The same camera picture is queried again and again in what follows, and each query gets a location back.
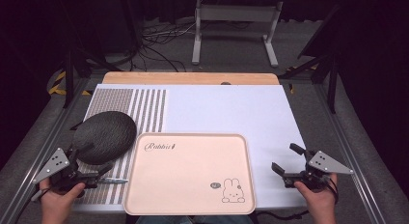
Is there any white table board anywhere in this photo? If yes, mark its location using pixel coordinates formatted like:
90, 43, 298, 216
70, 83, 309, 213

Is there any grey white striped placemat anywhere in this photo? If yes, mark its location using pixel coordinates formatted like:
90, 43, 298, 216
74, 88, 169, 206

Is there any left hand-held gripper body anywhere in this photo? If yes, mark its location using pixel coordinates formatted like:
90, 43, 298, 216
32, 147, 98, 193

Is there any aluminium rail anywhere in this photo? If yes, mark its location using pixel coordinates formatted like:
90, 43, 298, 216
0, 78, 95, 224
315, 84, 388, 224

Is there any black wrist strap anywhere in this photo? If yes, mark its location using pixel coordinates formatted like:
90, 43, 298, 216
326, 174, 340, 205

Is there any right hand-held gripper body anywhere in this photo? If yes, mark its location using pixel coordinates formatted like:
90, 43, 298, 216
283, 149, 354, 190

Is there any bundle of black floor cables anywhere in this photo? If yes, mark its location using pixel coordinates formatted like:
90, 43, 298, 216
128, 17, 198, 73

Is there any black woven round placemat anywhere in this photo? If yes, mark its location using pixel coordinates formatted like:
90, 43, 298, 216
69, 110, 138, 166

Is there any black tripod stand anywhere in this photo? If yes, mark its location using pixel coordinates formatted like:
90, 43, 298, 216
62, 44, 123, 110
279, 4, 342, 115

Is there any white metal stand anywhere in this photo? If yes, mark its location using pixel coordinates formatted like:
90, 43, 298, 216
191, 0, 285, 70

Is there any person's left hand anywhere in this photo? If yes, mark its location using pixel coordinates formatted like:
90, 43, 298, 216
39, 177, 87, 224

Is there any pink tray with rabbit print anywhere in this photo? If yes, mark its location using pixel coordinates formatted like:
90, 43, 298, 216
123, 132, 258, 216

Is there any silver metal utensil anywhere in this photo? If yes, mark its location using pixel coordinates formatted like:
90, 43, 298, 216
97, 177, 129, 185

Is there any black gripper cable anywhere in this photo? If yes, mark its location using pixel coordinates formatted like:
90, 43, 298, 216
256, 210, 311, 221

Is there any person's right hand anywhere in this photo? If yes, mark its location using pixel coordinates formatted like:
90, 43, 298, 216
293, 173, 339, 224

